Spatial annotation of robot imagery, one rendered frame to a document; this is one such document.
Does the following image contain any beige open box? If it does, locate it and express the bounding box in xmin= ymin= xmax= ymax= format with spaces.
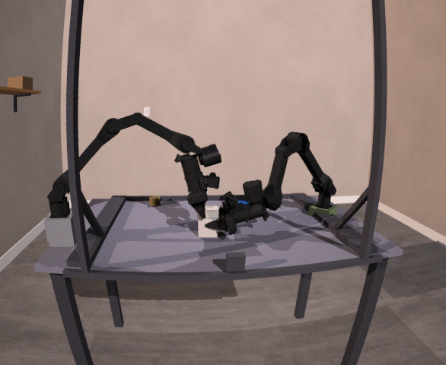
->
xmin=198 ymin=218 xmax=218 ymax=237

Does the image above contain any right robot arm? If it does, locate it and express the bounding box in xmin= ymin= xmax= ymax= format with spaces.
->
xmin=223 ymin=132 xmax=336 ymax=221

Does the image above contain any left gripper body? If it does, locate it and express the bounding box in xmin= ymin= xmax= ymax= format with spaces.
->
xmin=184 ymin=170 xmax=208 ymax=205

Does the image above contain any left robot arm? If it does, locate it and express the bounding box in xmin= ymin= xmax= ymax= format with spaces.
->
xmin=47 ymin=113 xmax=221 ymax=218

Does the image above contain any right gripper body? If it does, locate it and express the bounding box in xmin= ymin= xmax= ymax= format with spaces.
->
xmin=222 ymin=202 xmax=250 ymax=235

